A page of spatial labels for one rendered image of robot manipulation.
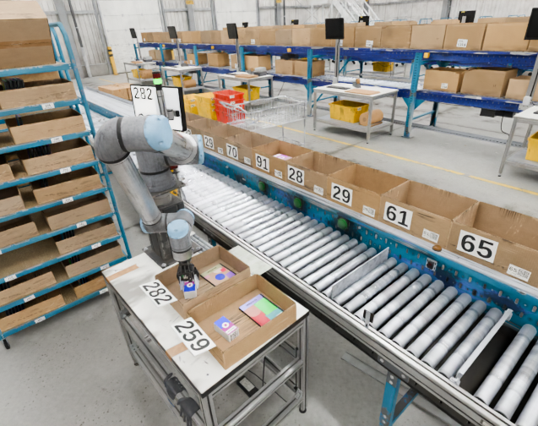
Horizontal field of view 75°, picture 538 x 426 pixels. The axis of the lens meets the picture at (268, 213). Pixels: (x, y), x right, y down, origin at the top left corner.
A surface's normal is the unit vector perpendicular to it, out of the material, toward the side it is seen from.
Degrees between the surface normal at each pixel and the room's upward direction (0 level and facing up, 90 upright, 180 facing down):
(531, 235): 89
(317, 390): 0
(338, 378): 0
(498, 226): 89
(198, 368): 0
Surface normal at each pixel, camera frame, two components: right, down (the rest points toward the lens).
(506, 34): -0.75, 0.33
